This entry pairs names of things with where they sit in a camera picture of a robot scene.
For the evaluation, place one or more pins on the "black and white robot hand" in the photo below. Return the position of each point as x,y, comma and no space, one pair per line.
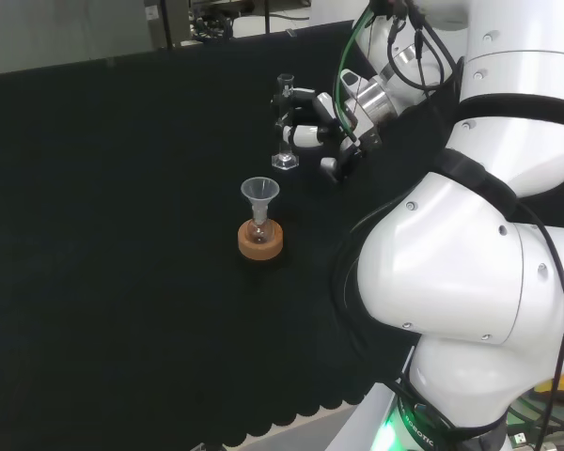
326,117

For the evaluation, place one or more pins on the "clear graduated cylinder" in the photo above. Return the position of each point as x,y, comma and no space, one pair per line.
285,160

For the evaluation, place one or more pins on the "clear tape piece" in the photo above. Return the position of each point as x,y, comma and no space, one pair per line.
290,33

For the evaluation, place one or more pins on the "clear plastic funnel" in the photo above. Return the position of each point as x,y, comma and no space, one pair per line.
259,188

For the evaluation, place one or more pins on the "round-bottom glass flask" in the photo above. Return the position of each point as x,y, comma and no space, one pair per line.
259,233

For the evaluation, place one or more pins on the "grey metal cabinet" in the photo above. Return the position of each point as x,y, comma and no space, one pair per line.
167,23

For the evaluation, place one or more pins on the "black table cloth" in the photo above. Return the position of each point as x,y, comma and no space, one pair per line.
122,235

